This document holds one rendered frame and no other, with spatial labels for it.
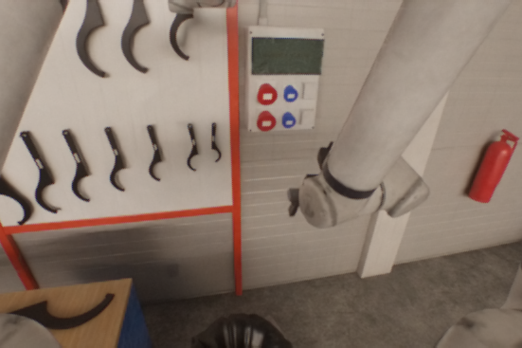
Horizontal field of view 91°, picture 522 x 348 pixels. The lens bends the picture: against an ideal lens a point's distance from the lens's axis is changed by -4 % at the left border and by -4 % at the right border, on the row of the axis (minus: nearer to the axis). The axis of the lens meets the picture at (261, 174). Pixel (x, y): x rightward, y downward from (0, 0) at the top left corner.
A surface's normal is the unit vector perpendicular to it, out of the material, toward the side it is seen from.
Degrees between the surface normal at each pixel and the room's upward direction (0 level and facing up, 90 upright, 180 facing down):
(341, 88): 90
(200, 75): 90
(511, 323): 7
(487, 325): 10
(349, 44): 90
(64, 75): 90
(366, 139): 99
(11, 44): 79
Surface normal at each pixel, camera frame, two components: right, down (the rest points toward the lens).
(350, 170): -0.65, 0.47
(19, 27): 0.93, 0.00
